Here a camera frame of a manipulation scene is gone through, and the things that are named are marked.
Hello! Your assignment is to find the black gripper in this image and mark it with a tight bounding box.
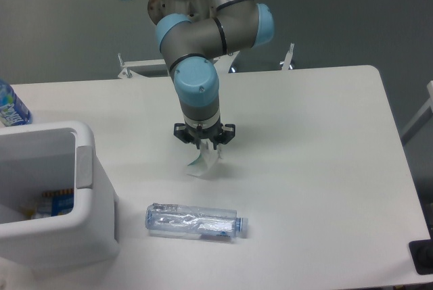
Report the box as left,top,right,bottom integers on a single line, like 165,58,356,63
173,122,235,150

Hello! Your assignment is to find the crushed clear plastic bottle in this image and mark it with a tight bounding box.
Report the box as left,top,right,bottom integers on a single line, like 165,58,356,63
145,203,249,238

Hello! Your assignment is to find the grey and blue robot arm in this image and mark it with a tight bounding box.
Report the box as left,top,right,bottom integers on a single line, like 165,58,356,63
148,0,275,148

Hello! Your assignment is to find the white trash can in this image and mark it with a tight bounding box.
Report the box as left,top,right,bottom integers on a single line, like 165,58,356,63
1,121,120,269

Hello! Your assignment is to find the blue snack packet in bin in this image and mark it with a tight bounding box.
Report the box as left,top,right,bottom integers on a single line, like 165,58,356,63
32,188,74,218

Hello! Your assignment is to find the blue labelled drink bottle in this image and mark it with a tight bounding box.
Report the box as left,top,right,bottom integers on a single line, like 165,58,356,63
1,80,32,127

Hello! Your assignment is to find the black clamp at table edge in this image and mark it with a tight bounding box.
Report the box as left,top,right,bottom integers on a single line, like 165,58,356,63
409,239,432,275

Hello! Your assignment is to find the white base bracket with bolts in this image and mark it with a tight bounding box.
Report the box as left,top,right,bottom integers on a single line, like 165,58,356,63
117,43,295,79

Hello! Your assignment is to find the white frame at right edge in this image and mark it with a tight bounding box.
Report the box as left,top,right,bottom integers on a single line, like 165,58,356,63
400,81,432,146

